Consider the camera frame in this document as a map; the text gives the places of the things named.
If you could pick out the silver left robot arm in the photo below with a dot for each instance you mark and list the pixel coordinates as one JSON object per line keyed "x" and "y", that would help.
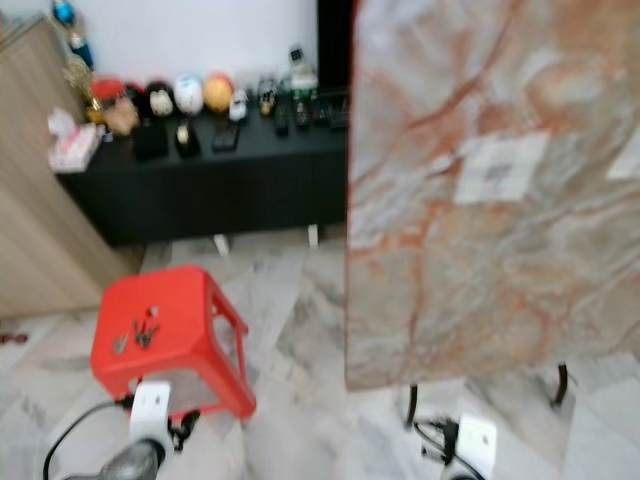
{"x": 130, "y": 464}

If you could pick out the bunch of keys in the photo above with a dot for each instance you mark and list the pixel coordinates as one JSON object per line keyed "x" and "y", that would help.
{"x": 146, "y": 332}

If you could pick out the red plastic stool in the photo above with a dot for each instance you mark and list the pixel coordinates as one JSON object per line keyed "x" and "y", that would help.
{"x": 170, "y": 335}

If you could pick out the marble table black legs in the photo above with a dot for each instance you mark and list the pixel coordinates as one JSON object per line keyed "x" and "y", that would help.
{"x": 480, "y": 260}

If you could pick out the red floor item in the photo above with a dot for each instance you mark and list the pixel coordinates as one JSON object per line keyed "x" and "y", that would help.
{"x": 12, "y": 338}

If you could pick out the black low sideboard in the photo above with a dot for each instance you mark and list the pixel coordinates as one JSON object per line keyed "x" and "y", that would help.
{"x": 210, "y": 190}

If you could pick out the light wooden cabinet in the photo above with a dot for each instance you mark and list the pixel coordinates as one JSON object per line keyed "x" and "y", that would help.
{"x": 50, "y": 220}

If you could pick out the white paper label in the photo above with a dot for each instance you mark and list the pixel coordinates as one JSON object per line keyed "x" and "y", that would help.
{"x": 500, "y": 165}

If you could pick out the pink tissue box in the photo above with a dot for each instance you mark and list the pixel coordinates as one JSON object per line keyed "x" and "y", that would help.
{"x": 75, "y": 148}

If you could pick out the black round figurine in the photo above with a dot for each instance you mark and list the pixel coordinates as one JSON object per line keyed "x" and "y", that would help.
{"x": 160, "y": 98}

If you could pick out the white round figurine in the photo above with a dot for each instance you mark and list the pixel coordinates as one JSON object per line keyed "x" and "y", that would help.
{"x": 188, "y": 93}

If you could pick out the orange round figurine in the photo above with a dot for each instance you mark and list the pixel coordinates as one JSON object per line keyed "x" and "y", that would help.
{"x": 218, "y": 92}

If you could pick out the red round figurine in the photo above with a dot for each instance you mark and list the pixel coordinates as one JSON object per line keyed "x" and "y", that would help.
{"x": 108, "y": 90}

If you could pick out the clear bottle green label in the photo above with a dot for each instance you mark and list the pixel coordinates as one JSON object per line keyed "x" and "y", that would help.
{"x": 301, "y": 75}

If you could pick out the blue and gold trophy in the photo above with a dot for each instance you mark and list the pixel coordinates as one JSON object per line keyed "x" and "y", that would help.
{"x": 76, "y": 45}

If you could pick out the black television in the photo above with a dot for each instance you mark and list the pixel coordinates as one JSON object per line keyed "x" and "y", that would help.
{"x": 335, "y": 45}

